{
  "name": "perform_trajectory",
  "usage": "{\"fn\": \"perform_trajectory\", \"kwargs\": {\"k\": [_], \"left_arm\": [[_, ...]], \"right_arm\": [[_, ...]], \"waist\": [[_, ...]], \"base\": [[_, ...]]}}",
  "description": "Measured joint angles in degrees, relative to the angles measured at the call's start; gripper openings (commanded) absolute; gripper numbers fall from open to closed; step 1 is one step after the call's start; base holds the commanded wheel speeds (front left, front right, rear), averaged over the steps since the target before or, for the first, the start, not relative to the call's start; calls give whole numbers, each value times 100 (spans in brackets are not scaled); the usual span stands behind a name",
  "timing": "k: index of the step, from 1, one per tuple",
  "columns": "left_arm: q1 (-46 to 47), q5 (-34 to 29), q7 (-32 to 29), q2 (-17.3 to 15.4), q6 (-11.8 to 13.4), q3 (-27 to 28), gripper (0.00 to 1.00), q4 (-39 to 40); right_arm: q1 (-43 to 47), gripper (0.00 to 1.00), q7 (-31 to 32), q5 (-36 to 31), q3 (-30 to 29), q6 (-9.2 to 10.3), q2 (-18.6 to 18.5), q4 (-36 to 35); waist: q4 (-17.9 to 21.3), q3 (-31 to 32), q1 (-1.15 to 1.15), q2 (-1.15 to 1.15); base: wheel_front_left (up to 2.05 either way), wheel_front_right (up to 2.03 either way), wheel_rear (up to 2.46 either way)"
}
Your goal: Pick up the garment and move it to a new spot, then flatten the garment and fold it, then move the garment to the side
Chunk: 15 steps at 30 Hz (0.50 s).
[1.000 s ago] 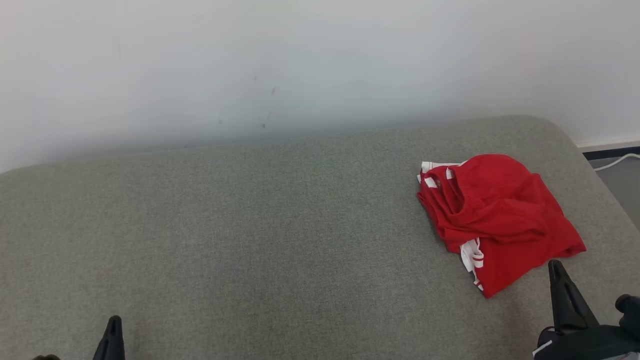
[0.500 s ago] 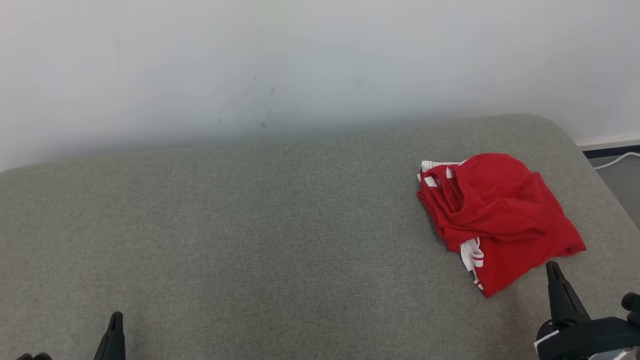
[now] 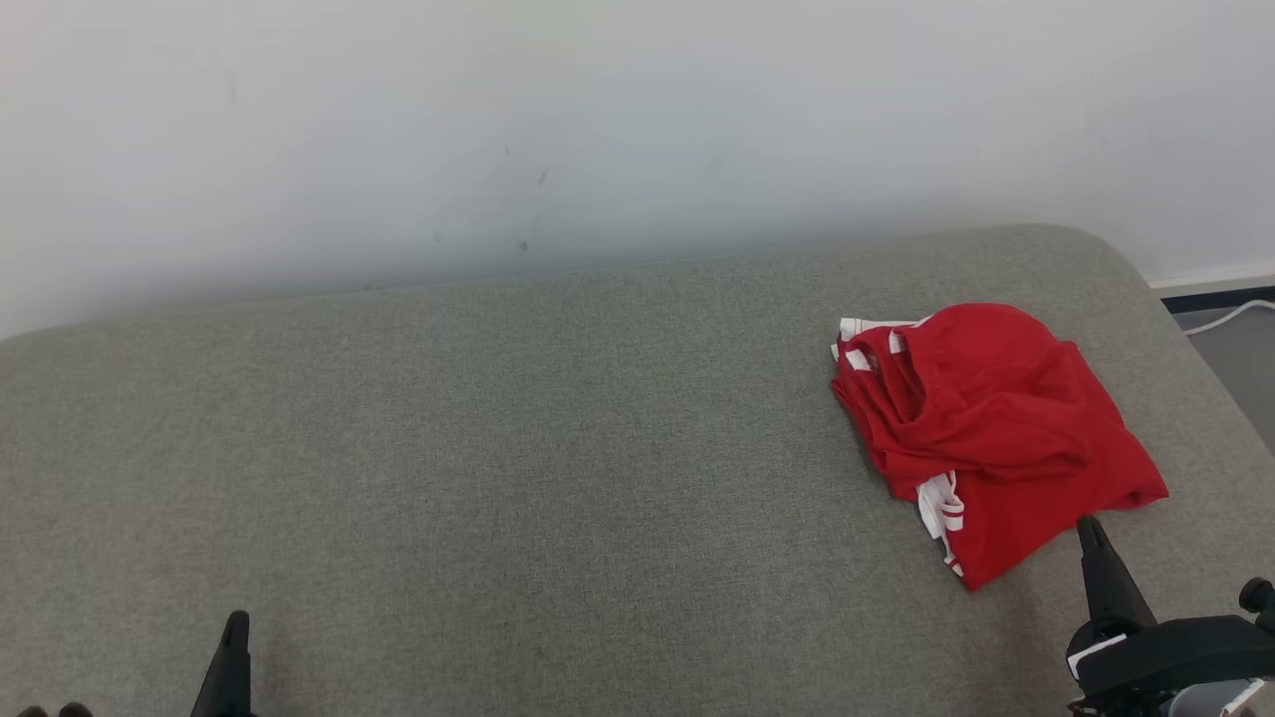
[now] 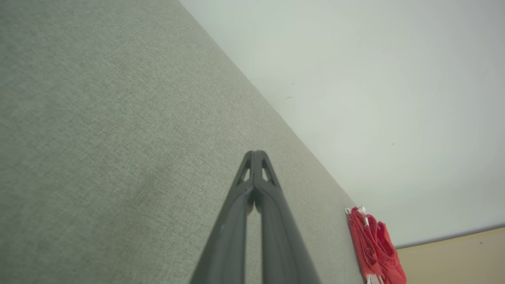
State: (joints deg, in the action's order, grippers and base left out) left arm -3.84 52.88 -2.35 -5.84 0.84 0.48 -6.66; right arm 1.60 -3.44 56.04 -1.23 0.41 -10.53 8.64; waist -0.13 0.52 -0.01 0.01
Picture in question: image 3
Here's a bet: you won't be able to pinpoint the red shorts with white stripe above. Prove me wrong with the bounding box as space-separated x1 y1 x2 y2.
831 301 1169 515

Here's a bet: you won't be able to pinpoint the white floor cable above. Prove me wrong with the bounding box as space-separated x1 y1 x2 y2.
1182 298 1275 338

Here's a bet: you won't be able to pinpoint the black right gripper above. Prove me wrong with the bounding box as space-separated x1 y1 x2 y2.
1065 514 1275 710

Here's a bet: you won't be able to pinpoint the white wall baseboard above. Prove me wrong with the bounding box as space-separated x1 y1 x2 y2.
1147 266 1275 298

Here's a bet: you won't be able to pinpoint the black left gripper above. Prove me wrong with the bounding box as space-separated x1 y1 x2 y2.
14 609 256 717

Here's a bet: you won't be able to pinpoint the red Bulls 23 jersey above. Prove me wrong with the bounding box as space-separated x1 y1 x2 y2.
831 316 1119 594

